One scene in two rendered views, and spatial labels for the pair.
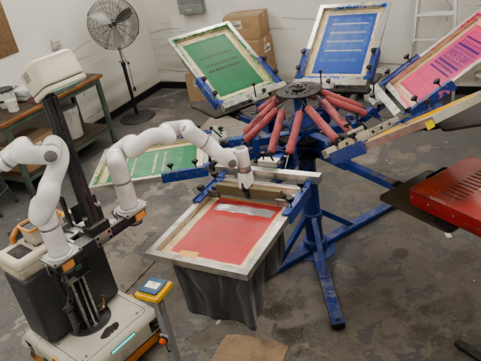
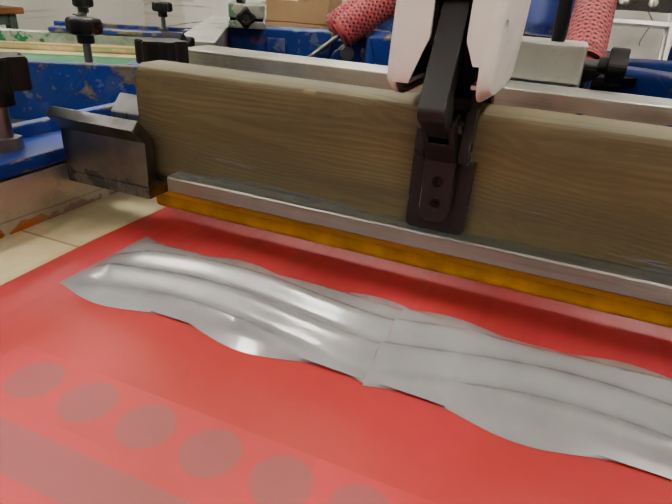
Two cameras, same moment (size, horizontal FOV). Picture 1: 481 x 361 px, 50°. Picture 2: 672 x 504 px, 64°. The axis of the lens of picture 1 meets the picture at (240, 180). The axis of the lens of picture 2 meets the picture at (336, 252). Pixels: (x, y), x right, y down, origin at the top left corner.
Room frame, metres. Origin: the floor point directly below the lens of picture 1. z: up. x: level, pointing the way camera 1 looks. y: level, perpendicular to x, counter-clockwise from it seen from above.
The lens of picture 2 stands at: (2.22, 0.08, 1.11)
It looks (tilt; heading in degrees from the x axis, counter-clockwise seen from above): 26 degrees down; 349
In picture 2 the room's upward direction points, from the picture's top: 4 degrees clockwise
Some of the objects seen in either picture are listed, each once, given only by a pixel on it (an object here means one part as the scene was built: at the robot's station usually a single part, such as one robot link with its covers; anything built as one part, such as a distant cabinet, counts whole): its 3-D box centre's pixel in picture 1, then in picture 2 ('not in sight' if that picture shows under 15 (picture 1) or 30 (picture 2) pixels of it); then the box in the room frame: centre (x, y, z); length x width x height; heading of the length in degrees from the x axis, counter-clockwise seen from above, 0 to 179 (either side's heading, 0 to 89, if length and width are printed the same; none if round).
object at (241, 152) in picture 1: (235, 157); not in sight; (2.49, 0.01, 1.25); 0.15 x 0.10 x 0.11; 101
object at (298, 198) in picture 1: (297, 203); not in sight; (2.37, -0.28, 0.97); 0.30 x 0.05 x 0.07; 148
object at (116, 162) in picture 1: (117, 167); not in sight; (2.38, 0.60, 1.37); 0.13 x 0.10 x 0.16; 11
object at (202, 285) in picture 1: (212, 290); not in sight; (2.07, 0.24, 0.74); 0.45 x 0.03 x 0.43; 58
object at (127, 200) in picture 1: (124, 193); not in sight; (2.38, 0.61, 1.21); 0.16 x 0.13 x 0.15; 47
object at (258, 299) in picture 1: (268, 268); not in sight; (2.16, -0.06, 0.74); 0.46 x 0.04 x 0.42; 148
